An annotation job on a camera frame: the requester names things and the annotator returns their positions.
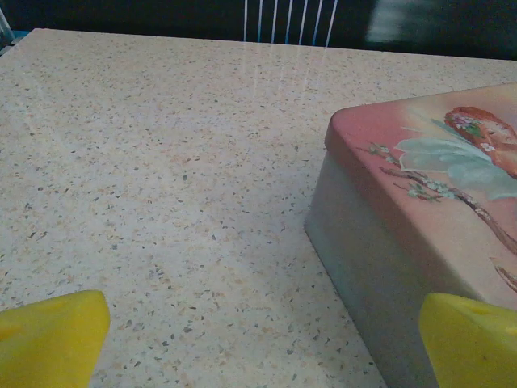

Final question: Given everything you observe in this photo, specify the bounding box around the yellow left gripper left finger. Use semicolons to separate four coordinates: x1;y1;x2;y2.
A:
0;289;111;388

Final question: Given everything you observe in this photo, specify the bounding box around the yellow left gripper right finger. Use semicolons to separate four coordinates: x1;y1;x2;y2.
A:
419;293;517;388

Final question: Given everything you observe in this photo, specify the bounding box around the aluminium left frame post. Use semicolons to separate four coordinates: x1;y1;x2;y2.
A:
0;7;17;56

